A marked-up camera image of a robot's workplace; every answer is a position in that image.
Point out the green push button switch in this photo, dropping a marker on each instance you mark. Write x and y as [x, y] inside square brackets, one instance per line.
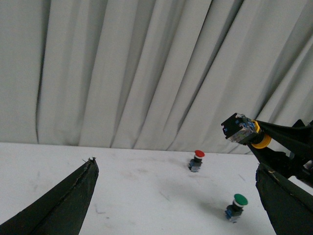
[235, 210]

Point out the red push button switch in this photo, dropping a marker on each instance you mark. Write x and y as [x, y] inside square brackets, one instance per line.
[196, 162]

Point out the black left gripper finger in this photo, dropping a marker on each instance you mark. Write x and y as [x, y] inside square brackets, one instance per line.
[62, 210]

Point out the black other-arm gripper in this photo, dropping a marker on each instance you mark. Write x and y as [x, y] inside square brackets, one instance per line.
[289, 207]

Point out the white pleated curtain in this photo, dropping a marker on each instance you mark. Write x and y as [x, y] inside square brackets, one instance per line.
[151, 74]

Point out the yellow push button switch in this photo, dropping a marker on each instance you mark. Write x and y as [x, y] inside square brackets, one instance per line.
[242, 130]

